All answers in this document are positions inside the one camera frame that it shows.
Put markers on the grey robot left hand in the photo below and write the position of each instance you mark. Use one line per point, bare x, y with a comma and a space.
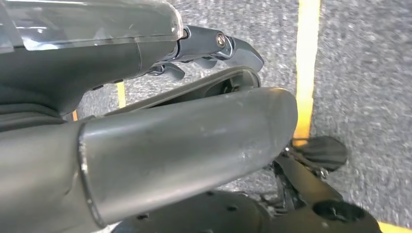
177, 151

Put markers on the black robot left leg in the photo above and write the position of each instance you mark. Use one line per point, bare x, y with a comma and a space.
305, 186

